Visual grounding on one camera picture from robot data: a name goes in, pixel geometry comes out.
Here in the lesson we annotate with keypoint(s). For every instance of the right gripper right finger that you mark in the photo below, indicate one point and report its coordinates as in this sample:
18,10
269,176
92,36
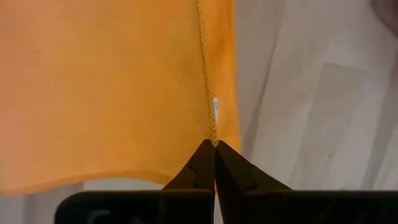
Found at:
239,177

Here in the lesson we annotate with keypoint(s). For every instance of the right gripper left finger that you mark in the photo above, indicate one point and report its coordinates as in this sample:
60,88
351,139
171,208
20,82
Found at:
199,174

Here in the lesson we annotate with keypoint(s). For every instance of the orange microfiber towel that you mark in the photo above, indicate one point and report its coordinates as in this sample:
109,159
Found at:
109,93

